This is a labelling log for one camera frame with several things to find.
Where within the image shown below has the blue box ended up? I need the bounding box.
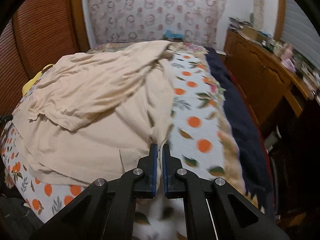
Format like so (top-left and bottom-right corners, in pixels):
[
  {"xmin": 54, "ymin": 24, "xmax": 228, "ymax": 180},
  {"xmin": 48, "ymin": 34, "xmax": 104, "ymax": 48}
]
[{"xmin": 164, "ymin": 29, "xmax": 184, "ymax": 42}]

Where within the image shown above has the wooden cabinet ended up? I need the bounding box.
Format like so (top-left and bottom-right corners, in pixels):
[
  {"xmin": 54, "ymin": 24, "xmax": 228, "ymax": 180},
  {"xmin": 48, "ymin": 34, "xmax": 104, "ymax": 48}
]
[{"xmin": 223, "ymin": 30, "xmax": 315, "ymax": 128}]

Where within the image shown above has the white window blind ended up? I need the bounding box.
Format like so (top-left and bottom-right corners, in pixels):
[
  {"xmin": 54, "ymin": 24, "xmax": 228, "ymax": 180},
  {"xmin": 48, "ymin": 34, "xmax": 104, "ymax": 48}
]
[{"xmin": 280, "ymin": 0, "xmax": 320, "ymax": 63}]

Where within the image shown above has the orange fruit print blanket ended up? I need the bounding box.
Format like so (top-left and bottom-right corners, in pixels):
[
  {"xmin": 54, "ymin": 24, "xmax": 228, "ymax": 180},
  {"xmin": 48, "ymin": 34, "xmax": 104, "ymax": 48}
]
[{"xmin": 0, "ymin": 47, "xmax": 240, "ymax": 240}]

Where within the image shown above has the pink figurine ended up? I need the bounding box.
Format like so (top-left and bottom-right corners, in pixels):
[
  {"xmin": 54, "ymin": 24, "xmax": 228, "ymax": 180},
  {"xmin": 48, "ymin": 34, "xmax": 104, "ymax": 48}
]
[{"xmin": 281, "ymin": 42, "xmax": 297, "ymax": 71}]

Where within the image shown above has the cardboard box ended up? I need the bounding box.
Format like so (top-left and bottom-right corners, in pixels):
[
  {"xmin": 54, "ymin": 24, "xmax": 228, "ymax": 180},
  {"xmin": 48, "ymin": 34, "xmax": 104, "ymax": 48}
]
[{"xmin": 241, "ymin": 25, "xmax": 265, "ymax": 42}]

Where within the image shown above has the navy blue blanket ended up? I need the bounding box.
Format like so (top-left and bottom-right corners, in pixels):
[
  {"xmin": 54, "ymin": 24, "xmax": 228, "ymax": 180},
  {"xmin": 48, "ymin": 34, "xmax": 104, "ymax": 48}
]
[{"xmin": 205, "ymin": 47, "xmax": 275, "ymax": 220}]

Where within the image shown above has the floral quilt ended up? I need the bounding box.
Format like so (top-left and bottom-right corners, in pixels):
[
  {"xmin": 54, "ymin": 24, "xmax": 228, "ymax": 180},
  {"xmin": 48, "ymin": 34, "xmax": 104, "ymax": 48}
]
[{"xmin": 86, "ymin": 41, "xmax": 265, "ymax": 213}]

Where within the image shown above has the wooden louvered wardrobe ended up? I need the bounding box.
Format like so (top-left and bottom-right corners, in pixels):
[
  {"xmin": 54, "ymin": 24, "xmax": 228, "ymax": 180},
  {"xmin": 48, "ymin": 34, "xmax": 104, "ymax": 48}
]
[{"xmin": 0, "ymin": 0, "xmax": 90, "ymax": 120}]

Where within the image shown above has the beige printed t-shirt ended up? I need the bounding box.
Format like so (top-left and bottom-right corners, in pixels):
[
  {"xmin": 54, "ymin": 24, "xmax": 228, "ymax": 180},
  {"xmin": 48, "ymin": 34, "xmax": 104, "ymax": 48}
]
[{"xmin": 12, "ymin": 41, "xmax": 175, "ymax": 187}]

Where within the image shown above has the grey cloth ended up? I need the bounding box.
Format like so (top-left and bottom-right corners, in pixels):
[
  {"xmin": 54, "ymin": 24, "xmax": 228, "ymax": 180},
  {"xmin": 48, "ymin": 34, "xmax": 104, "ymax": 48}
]
[{"xmin": 0, "ymin": 195, "xmax": 45, "ymax": 240}]

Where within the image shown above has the pile of assorted household clutter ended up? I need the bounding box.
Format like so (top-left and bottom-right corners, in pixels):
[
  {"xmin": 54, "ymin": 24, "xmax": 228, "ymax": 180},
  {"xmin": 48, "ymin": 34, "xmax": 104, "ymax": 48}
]
[{"xmin": 229, "ymin": 16, "xmax": 320, "ymax": 93}]

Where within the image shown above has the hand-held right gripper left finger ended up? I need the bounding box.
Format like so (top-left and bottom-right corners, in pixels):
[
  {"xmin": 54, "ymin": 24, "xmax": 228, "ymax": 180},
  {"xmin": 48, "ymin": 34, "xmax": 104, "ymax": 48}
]
[{"xmin": 29, "ymin": 144, "xmax": 158, "ymax": 240}]

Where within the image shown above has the yellow pillow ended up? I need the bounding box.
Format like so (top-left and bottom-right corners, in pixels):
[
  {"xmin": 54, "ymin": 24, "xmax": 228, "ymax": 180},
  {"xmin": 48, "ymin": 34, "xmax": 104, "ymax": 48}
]
[{"xmin": 22, "ymin": 64, "xmax": 54, "ymax": 97}]

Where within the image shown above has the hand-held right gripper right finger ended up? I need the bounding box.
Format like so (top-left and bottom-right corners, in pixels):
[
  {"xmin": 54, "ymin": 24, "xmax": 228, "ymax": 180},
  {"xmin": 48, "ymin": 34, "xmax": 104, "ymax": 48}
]
[{"xmin": 162, "ymin": 145, "xmax": 292, "ymax": 240}]

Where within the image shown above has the ring patterned headboard cloth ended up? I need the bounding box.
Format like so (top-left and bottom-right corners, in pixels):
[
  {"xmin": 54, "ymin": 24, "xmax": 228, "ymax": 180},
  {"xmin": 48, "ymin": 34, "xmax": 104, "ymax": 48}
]
[{"xmin": 81, "ymin": 0, "xmax": 228, "ymax": 50}]

